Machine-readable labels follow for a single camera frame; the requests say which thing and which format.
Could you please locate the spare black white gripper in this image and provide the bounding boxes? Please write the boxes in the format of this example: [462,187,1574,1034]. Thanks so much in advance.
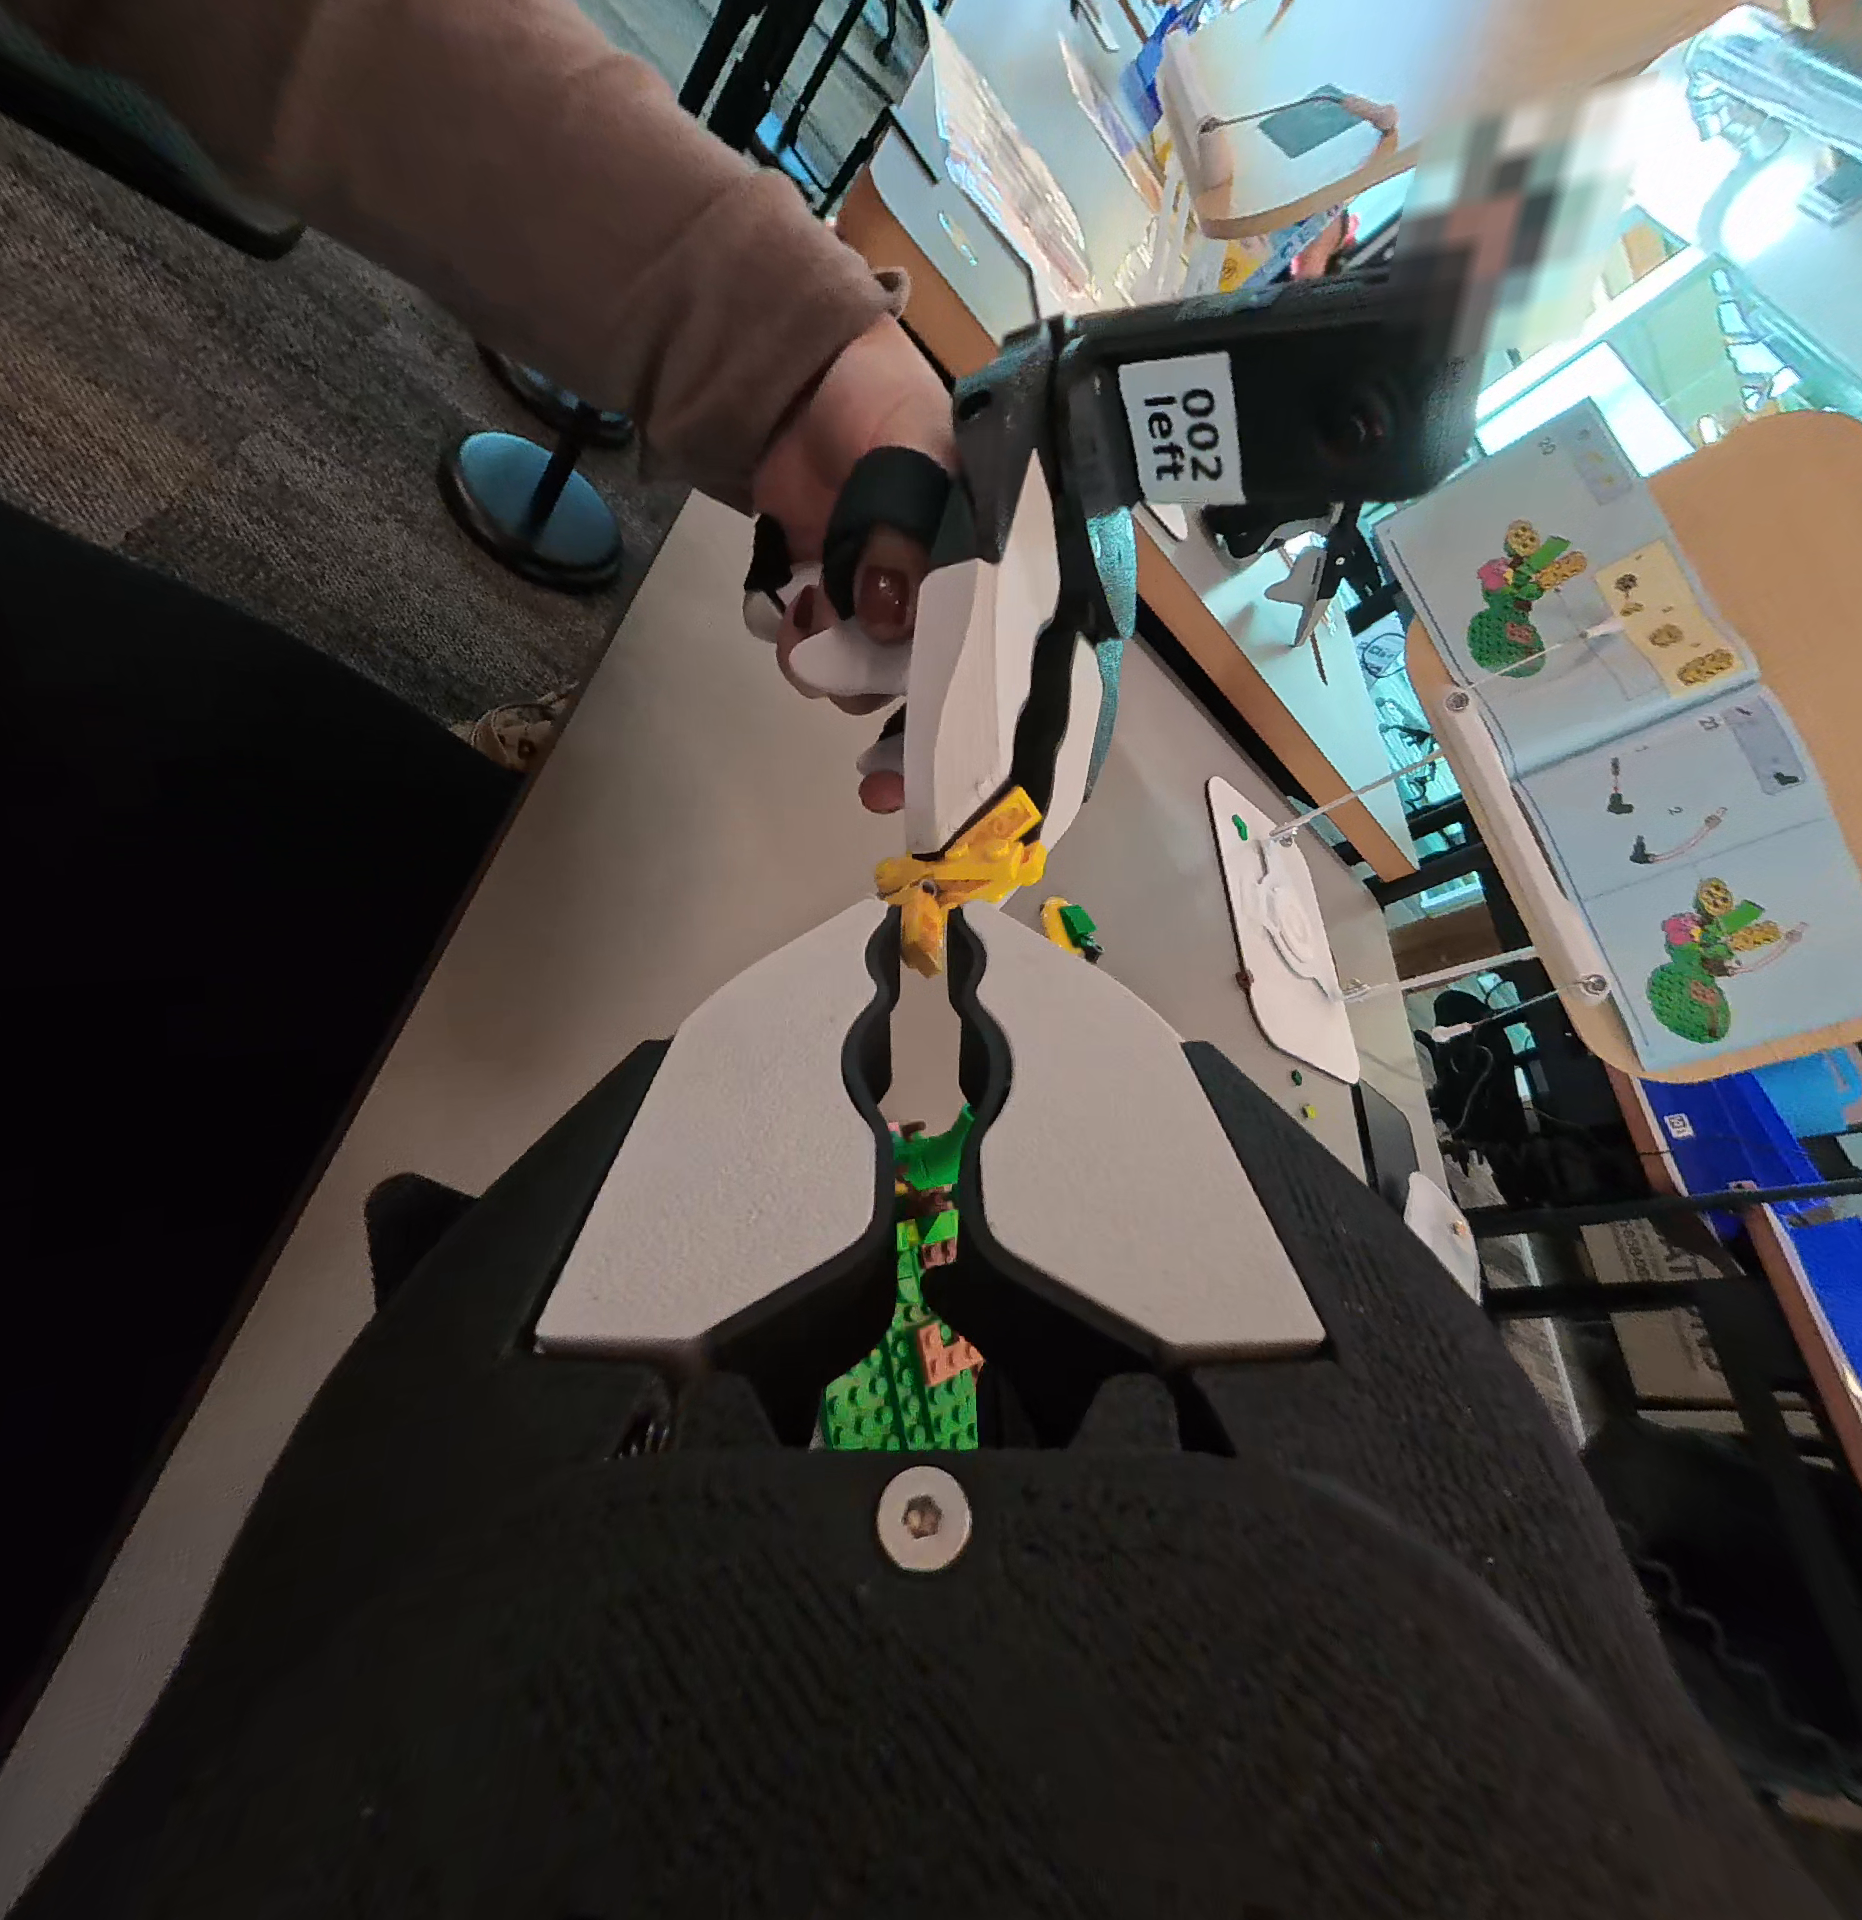
[1199,502,1372,650]

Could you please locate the patterned shoe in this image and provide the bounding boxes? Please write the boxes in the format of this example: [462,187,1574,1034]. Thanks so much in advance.
[450,690,582,774]

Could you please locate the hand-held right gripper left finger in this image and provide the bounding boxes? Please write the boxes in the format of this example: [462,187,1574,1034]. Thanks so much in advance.
[531,903,890,1373]

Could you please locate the green brick plant model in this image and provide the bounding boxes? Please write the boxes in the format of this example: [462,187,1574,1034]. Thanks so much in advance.
[816,1104,993,1455]

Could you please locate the wooden booklet board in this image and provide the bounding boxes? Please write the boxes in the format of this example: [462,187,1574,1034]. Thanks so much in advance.
[1401,407,1862,1087]

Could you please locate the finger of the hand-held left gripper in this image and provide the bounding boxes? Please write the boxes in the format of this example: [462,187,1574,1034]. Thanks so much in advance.
[902,450,1068,863]
[1016,508,1137,841]

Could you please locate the pale wooden board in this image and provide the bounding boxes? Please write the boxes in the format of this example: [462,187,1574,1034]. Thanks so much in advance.
[1154,22,1420,245]

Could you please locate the white booklet stand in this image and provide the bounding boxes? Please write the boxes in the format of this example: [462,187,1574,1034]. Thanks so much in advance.
[1205,683,1610,1087]

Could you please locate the blue storage bins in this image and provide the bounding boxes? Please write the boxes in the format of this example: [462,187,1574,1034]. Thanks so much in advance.
[1636,1051,1862,1404]

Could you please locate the blue round base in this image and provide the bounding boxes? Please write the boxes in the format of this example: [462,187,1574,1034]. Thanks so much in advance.
[438,428,626,592]

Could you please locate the brick instruction booklet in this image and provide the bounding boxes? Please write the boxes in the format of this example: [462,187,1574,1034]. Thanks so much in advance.
[1372,398,1862,1074]

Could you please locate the yellow brick flower assembly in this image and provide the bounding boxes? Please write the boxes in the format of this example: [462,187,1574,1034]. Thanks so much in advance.
[871,785,1049,981]

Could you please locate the person's left forearm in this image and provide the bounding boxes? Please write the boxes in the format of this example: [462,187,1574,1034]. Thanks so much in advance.
[0,0,913,515]

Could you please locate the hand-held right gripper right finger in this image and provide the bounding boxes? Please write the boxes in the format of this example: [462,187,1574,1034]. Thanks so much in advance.
[950,903,1327,1370]

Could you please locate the person's left hand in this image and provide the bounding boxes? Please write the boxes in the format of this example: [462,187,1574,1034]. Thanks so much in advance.
[745,323,962,819]

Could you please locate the grey desk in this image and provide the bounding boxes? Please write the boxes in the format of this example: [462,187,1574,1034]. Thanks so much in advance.
[0,489,1487,1920]

